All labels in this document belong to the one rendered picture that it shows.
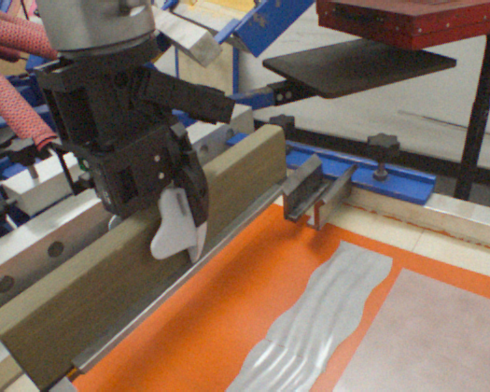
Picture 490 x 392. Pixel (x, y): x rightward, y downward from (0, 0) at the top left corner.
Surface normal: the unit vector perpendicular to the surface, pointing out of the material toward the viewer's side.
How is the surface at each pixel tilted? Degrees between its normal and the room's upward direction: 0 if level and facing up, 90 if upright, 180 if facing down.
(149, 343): 0
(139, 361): 0
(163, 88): 92
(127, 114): 90
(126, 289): 89
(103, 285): 89
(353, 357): 0
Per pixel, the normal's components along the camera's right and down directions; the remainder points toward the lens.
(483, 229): -0.60, 0.50
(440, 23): 0.40, 0.48
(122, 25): 0.62, 0.39
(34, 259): 0.80, 0.26
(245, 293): -0.11, -0.83
